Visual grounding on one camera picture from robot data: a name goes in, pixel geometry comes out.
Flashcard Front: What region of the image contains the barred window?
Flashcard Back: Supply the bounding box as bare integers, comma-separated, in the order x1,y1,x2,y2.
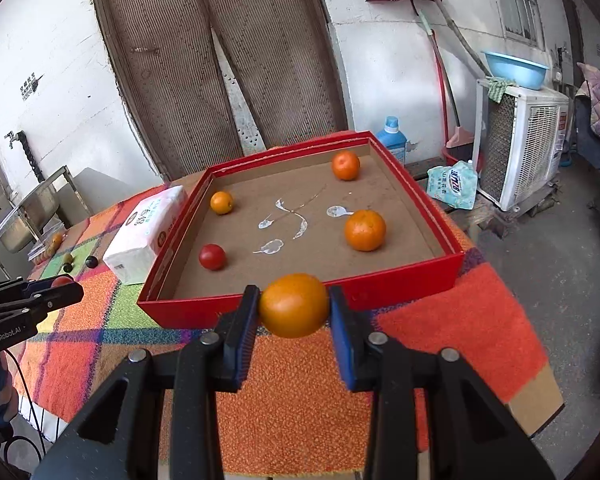
500,0,543,48

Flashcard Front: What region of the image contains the bamboo pole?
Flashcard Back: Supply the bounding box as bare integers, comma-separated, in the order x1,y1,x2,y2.
432,0,491,76

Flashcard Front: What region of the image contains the detergent refill bag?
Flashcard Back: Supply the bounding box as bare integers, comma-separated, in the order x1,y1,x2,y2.
426,160,478,211

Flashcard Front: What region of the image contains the row of small brown fruits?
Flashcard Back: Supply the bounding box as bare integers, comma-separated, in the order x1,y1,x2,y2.
32,234,65,263

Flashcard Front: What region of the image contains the black corrugated hose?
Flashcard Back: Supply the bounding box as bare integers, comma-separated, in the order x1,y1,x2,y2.
16,132,47,183

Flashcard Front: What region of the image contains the smooth yellow-orange citrus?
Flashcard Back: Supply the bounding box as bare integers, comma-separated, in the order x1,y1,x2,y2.
258,273,331,339

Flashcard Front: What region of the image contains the blue detergent bottle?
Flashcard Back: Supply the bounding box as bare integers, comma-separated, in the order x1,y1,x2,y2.
375,116,408,168

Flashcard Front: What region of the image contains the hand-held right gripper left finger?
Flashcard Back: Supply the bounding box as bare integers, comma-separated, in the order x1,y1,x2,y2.
40,285,261,480

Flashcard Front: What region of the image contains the small orange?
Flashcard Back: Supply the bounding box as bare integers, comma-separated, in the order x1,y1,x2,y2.
210,191,234,216

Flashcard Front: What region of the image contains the red handled mop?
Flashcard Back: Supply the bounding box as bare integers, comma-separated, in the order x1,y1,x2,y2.
409,0,462,133

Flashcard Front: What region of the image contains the clear plastic container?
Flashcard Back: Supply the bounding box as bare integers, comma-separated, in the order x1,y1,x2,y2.
27,232,66,263

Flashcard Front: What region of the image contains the white tissue pack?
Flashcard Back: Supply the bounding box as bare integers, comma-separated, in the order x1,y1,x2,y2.
102,185,189,286

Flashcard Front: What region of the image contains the blue plastic basin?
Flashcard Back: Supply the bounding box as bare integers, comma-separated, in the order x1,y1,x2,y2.
481,50,551,91

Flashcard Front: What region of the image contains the colourful plaid blanket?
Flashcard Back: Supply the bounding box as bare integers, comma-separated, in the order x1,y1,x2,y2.
5,145,549,478

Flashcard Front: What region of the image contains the grey riveted metal door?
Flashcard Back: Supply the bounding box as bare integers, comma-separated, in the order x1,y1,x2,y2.
212,30,268,158

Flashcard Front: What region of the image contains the black cable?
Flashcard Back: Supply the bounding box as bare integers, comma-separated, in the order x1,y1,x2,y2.
2,347,48,466

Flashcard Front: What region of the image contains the green checked cloth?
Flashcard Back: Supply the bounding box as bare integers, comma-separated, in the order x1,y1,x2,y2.
485,76,518,103

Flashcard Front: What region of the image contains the brown quilted door curtain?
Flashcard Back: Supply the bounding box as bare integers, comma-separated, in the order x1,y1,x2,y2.
86,0,351,181

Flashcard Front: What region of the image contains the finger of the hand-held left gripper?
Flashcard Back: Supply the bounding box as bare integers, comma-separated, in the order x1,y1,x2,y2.
0,276,57,301
0,282,85,327

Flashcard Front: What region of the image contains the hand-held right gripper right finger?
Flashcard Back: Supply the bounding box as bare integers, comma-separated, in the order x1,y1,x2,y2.
328,285,556,480

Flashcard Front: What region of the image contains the stainless steel sink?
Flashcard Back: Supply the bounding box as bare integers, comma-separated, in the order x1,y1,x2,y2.
0,165,88,256

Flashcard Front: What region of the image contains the red cardboard box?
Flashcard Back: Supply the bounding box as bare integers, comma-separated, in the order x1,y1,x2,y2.
136,130,465,330

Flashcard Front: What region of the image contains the white air conditioner unit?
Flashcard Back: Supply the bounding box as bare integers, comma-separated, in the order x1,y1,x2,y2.
472,78,571,212

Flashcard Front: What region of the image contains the large orange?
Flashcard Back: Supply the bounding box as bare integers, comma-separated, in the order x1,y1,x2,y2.
343,209,387,252
331,150,361,182

